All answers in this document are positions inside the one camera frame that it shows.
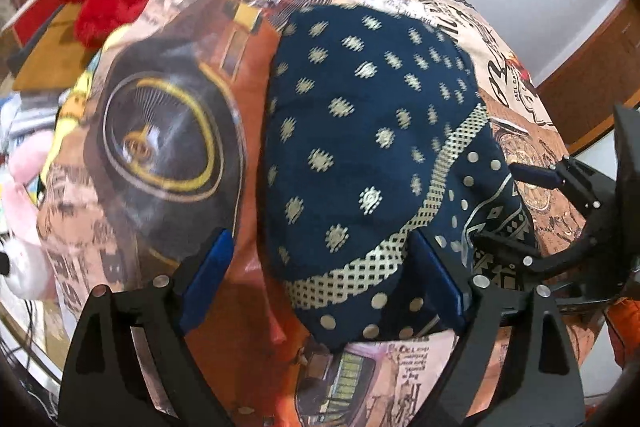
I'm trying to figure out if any navy patterned garment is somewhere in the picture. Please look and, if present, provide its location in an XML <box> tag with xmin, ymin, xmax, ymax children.
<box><xmin>262</xmin><ymin>4</ymin><xmax>541</xmax><ymax>353</ymax></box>

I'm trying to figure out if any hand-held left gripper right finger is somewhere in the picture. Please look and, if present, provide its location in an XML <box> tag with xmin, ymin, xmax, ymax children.
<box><xmin>407</xmin><ymin>231</ymin><xmax>586</xmax><ymax>427</ymax></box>

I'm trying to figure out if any pink plush toy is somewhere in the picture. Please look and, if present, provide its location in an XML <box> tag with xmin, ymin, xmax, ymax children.
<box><xmin>0</xmin><ymin>132</ymin><xmax>56</xmax><ymax>303</ymax></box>

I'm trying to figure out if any printed blanket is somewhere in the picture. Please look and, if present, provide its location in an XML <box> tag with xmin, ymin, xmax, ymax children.
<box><xmin>35</xmin><ymin>0</ymin><xmax>608</xmax><ymax>427</ymax></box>

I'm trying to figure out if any wooden door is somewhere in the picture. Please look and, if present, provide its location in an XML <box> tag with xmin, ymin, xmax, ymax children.
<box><xmin>537</xmin><ymin>0</ymin><xmax>640</xmax><ymax>154</ymax></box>

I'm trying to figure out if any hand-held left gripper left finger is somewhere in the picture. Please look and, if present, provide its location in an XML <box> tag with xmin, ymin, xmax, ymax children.
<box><xmin>60</xmin><ymin>227</ymin><xmax>236</xmax><ymax>427</ymax></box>

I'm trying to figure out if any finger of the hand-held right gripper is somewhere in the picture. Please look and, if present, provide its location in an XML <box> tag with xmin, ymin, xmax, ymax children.
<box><xmin>471</xmin><ymin>231</ymin><xmax>567</xmax><ymax>280</ymax></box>
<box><xmin>509</xmin><ymin>154</ymin><xmax>617</xmax><ymax>219</ymax></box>

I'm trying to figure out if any orange cloth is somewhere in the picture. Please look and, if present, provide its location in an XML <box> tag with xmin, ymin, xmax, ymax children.
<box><xmin>607</xmin><ymin>297</ymin><xmax>640</xmax><ymax>368</ymax></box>

